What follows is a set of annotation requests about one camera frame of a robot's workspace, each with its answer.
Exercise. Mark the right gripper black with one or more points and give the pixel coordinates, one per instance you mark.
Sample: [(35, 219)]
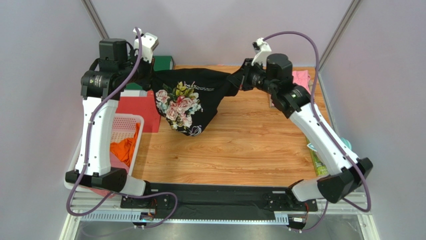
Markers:
[(246, 76)]

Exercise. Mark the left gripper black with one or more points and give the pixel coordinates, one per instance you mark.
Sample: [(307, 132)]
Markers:
[(149, 76)]

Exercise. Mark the black floral t shirt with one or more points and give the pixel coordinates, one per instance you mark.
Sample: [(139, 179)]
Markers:
[(189, 98)]

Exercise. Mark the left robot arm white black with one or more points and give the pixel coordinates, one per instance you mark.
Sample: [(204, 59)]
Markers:
[(119, 63)]

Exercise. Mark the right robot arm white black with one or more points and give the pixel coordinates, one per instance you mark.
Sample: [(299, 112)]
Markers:
[(346, 171)]

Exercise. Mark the folded pink t shirt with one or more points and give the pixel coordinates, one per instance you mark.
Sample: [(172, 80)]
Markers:
[(303, 78)]

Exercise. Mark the orange t shirt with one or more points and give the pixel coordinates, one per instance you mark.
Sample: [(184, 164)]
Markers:
[(124, 150)]

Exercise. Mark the dusty pink t shirt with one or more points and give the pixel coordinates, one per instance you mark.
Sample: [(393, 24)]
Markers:
[(116, 163)]

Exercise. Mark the green book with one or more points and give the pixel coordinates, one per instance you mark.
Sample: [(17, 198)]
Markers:
[(319, 168)]

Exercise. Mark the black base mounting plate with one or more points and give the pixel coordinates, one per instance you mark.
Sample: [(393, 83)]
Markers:
[(217, 202)]

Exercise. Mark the teal headphones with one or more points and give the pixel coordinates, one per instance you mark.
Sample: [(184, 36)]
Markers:
[(347, 143)]

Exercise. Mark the green ring binder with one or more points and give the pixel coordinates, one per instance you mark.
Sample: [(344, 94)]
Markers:
[(161, 63)]

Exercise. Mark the red ring binder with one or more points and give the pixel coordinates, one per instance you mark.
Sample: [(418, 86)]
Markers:
[(141, 103)]

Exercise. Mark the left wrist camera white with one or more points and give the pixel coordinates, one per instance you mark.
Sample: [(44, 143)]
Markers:
[(148, 44)]

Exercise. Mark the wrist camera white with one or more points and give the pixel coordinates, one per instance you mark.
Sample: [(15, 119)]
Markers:
[(148, 44), (262, 50)]

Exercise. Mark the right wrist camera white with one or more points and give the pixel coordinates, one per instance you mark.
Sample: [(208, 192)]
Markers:
[(262, 50)]

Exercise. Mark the aluminium frame rail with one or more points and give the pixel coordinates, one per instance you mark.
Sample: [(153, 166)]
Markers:
[(121, 209)]

